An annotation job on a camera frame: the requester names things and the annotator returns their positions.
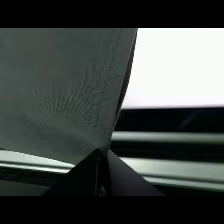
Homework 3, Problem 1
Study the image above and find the silver frame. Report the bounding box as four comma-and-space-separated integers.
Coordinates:
0, 130, 224, 194

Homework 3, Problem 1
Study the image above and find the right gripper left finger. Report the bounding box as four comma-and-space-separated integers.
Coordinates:
42, 148, 101, 197

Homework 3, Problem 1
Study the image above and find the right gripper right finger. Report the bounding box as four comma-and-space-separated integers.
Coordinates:
105, 149, 165, 197

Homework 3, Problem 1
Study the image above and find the grey garment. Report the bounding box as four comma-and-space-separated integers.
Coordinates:
0, 28, 139, 167

